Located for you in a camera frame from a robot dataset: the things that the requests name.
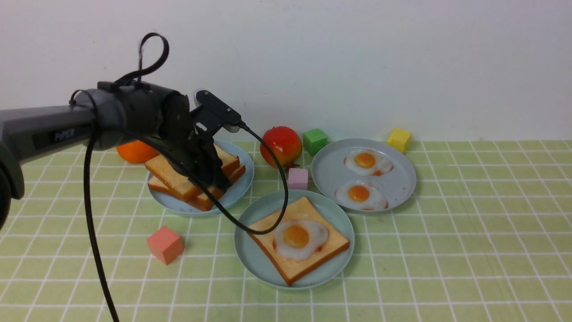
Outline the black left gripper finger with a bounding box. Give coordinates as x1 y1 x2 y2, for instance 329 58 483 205
208 148 231 191

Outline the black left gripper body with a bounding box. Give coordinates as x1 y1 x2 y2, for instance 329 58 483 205
159 92 215 184

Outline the fried egg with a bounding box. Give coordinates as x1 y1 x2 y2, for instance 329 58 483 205
334 181 389 211
344 148 394 177
272 219 329 261

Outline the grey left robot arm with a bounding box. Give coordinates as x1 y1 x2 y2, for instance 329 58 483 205
0 80 242 224

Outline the light blue bread plate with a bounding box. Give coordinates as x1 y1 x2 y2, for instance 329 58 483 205
148 140 255 217

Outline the teal empty front plate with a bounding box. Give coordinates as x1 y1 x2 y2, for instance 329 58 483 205
234 189 355 291

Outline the orange fruit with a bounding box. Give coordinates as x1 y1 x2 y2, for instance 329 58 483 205
116 140 159 164

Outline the red apple fruit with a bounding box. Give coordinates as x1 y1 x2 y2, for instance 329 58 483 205
262 126 303 169

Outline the pink cube block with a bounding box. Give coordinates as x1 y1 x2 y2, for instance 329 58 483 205
288 168 309 190

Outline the salmon red cube block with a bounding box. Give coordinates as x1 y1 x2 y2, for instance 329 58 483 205
147 226 185 265

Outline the green cube block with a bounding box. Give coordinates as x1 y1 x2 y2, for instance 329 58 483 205
303 128 328 157

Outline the grey egg plate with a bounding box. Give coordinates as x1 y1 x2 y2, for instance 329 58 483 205
311 139 417 214

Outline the yellow cube block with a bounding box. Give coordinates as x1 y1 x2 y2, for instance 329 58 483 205
387 127 412 154

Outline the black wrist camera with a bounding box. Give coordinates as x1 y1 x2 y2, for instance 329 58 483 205
190 90 243 136

